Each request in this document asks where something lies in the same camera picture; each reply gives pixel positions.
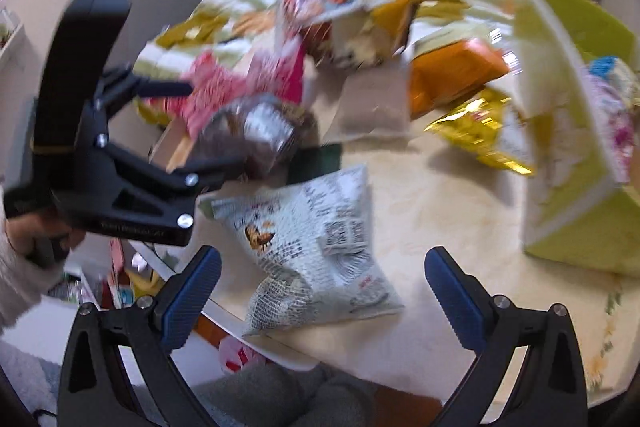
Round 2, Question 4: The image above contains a beige snack packet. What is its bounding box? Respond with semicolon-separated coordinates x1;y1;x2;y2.
323;60;410;143

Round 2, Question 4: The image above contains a green cardboard box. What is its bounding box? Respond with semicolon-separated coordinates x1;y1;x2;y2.
513;0;639;277

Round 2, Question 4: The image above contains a pink white snack bag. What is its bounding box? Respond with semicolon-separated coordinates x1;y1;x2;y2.
240;36;306;105

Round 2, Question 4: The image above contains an orange cream cake packet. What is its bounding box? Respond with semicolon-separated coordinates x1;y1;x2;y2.
409;37;509;119

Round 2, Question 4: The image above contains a yellow white snack bag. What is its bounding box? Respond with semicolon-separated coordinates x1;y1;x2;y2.
324;0;442;70

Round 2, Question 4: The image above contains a floral striped green quilt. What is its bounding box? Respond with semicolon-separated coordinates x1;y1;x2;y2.
134;0;514;133

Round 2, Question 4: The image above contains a magenta snack packet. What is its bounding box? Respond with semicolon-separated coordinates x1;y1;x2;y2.
588;74;636;184

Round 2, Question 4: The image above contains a pale green printed snack bag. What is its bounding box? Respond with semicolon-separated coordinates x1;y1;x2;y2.
200;165;404;336

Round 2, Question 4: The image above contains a dark silver bag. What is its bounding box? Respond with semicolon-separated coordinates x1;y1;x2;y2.
188;93;317;179

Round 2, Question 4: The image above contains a white blue printed snack bag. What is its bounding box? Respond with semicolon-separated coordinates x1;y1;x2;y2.
588;55;639;109

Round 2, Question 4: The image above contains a shrimp flakes snack bag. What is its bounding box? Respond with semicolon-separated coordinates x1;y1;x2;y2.
276;0;360;62

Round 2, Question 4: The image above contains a person's left hand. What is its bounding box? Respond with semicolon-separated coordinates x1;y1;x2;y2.
4;212;86;257

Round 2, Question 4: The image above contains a dark green packet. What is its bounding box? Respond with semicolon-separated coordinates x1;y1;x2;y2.
286;143;343;185

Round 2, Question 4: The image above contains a gold foil snack packet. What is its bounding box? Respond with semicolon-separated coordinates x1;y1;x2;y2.
424;88;535;176

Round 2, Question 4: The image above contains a pink striped snack bag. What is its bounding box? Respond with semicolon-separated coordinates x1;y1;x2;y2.
144;51;246;139

